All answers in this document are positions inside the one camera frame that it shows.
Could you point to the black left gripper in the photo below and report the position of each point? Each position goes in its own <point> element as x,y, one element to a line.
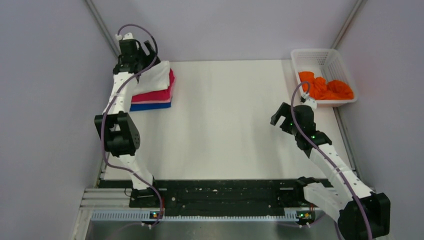
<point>141,52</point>

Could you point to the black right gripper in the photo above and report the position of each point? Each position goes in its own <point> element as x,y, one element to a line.
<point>285,110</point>

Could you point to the white printed t-shirt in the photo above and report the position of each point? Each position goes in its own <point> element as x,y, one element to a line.
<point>155,79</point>

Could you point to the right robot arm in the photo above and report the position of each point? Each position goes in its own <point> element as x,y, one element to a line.
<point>338,188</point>

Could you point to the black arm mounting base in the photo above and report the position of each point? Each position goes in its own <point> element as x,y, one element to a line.
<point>216,198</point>

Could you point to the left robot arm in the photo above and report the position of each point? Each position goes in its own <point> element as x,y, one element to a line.
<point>119,136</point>

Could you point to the orange crumpled t-shirt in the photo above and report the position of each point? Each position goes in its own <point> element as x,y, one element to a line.
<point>320,89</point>

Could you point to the folded magenta t-shirt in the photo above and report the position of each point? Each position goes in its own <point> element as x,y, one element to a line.
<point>155,94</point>

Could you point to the folded pink t-shirt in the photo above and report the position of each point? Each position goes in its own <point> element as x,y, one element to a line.
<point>155,101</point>

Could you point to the white plastic basket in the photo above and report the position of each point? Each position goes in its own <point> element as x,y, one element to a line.
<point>328,64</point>

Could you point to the folded blue t-shirt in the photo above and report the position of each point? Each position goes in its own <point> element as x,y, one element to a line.
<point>149,106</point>

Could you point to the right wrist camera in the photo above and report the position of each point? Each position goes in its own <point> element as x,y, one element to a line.
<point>307,100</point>

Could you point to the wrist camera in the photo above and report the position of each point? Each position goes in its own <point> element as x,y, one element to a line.
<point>122,37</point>
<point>307,100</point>

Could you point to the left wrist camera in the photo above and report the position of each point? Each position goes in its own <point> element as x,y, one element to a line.
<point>122,37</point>

